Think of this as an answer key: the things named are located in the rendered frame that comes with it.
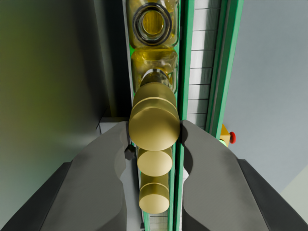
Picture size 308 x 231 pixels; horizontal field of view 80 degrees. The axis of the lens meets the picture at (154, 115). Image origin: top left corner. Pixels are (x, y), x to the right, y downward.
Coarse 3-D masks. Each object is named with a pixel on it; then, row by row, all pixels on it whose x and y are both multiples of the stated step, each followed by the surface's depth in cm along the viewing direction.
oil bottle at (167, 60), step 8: (136, 56) 21; (144, 56) 20; (152, 56) 20; (160, 56) 20; (168, 56) 20; (176, 56) 21; (136, 64) 20; (144, 64) 20; (152, 64) 20; (160, 64) 20; (168, 64) 20; (176, 64) 21; (136, 72) 21; (144, 72) 20; (168, 72) 20; (176, 72) 21; (136, 80) 21; (168, 80) 20; (176, 80) 22; (136, 88) 22; (176, 88) 22
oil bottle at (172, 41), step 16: (128, 0) 18; (144, 0) 17; (160, 0) 17; (176, 0) 18; (128, 16) 18; (144, 16) 20; (160, 16) 20; (176, 16) 18; (128, 32) 20; (176, 32) 19; (144, 48) 20; (160, 48) 20
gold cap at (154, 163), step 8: (144, 152) 17; (152, 152) 17; (160, 152) 17; (168, 152) 17; (144, 160) 17; (152, 160) 17; (160, 160) 17; (168, 160) 17; (144, 168) 18; (152, 168) 18; (160, 168) 18; (168, 168) 18
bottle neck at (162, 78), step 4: (148, 72) 19; (152, 72) 19; (156, 72) 19; (160, 72) 19; (164, 72) 20; (144, 76) 19; (148, 76) 18; (152, 76) 17; (156, 76) 17; (160, 76) 18; (164, 76) 19; (144, 80) 18; (148, 80) 17; (152, 80) 16; (156, 80) 16; (160, 80) 17; (164, 80) 17; (140, 84) 18; (168, 84) 18
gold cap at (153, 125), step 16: (144, 96) 13; (160, 96) 12; (144, 112) 11; (160, 112) 11; (176, 112) 12; (128, 128) 12; (144, 128) 12; (160, 128) 12; (176, 128) 12; (144, 144) 12; (160, 144) 12
